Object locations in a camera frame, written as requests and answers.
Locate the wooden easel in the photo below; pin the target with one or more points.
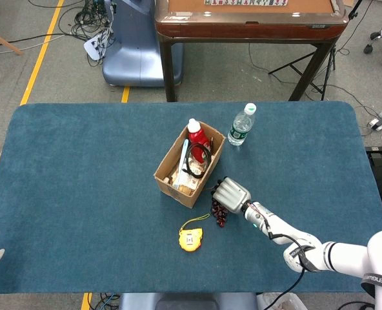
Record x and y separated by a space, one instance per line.
4 42

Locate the black tripod stand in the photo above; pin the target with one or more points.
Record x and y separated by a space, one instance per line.
332 58

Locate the clear plastic bag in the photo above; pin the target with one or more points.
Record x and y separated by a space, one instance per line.
275 302

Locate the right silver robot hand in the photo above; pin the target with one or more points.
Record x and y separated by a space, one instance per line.
231 195

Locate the light blue toothbrush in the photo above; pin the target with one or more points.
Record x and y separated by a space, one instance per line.
182 161

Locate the red bottle white cap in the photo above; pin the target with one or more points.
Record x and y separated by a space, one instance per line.
197 134

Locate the brown mahjong table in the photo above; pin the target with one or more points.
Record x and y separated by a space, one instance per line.
242 27

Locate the bunch of red grapes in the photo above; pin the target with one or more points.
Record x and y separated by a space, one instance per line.
220 216

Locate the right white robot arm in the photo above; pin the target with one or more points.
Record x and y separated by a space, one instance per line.
339 255

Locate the clear plastic food package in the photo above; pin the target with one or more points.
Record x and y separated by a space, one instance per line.
189 183

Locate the yellow tape measure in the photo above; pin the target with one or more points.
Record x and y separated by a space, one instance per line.
191 240

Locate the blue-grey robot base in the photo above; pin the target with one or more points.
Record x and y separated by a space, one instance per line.
133 58

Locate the open cardboard box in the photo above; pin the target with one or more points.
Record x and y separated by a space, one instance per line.
178 195

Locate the clear water bottle green label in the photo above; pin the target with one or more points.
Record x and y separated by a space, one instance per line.
241 129

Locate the row of face-up mahjong tiles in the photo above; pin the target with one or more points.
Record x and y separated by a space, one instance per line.
242 2

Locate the grey robot torso base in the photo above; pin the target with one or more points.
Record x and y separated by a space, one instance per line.
187 302

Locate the teal table cloth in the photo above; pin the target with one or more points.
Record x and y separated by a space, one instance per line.
81 193

